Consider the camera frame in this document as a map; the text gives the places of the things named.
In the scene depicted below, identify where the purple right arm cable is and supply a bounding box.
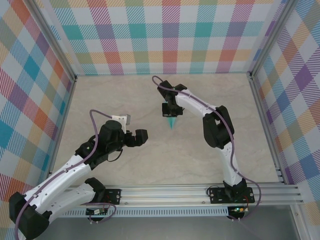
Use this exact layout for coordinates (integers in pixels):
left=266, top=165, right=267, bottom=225
left=151, top=75, right=263, bottom=222

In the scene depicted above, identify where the wide aluminium mounting rail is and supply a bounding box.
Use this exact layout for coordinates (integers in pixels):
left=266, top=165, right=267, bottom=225
left=26, top=184, right=305, bottom=207

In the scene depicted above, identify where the small circuit board green light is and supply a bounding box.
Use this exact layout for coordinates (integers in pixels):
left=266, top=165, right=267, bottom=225
left=231, top=206, right=251, bottom=214

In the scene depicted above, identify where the slotted grey cable tray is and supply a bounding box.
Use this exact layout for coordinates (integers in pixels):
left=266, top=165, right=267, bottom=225
left=53, top=206, right=230, bottom=218

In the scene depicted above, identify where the small black circuit board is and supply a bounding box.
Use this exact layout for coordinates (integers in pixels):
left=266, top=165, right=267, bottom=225
left=85, top=207, right=109, bottom=216

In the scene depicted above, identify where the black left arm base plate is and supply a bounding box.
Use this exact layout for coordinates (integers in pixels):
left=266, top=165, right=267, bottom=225
left=82, top=188, right=122, bottom=206

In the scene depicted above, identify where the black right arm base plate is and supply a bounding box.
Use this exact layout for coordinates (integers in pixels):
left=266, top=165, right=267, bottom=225
left=208, top=186, right=255, bottom=205

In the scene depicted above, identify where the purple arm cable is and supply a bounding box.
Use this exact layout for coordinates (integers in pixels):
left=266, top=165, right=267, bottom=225
left=14, top=109, right=117, bottom=238
left=151, top=75, right=263, bottom=222

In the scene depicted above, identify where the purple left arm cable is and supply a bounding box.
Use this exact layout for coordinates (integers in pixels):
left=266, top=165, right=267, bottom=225
left=14, top=109, right=117, bottom=238

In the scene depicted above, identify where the thin black left gripper wire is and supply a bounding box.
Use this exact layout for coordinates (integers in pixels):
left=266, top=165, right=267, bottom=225
left=107, top=148, right=124, bottom=163

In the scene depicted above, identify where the aluminium table side rail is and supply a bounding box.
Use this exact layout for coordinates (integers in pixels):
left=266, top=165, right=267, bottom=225
left=248, top=72, right=286, bottom=186
left=43, top=76, right=78, bottom=189

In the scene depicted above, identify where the teal cloth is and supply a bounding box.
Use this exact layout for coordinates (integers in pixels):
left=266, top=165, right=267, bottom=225
left=163, top=99, right=178, bottom=130

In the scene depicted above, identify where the slanted aluminium frame post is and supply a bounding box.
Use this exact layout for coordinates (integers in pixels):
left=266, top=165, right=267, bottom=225
left=249, top=0, right=295, bottom=79
left=29, top=0, right=78, bottom=82

